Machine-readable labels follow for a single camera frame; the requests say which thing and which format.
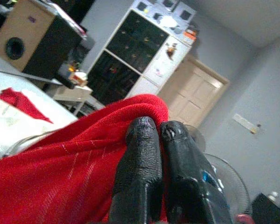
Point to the white bed sheet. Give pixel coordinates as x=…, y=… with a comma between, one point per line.
x=11, y=126

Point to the white cabinet with glass doors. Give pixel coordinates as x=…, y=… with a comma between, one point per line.
x=135, y=53

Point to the white wall plate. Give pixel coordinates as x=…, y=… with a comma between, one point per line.
x=243, y=122

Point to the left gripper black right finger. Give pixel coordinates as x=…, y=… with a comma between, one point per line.
x=184, y=163

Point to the red striped garment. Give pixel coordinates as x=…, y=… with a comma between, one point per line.
x=60, y=175

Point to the desk organiser with items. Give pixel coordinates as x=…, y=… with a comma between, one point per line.
x=72, y=74

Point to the small red cloth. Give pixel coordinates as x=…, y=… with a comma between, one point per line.
x=23, y=102

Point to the beige panel door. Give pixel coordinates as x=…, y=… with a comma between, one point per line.
x=196, y=93

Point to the white desk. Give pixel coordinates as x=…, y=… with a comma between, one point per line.
x=74, y=95

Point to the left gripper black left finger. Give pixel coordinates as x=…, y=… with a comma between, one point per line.
x=142, y=158

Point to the orange box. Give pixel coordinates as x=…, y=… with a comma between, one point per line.
x=190, y=35

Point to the wooden speaker box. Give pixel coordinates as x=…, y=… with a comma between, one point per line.
x=30, y=37

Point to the black box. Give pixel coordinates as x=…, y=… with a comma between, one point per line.
x=268, y=210

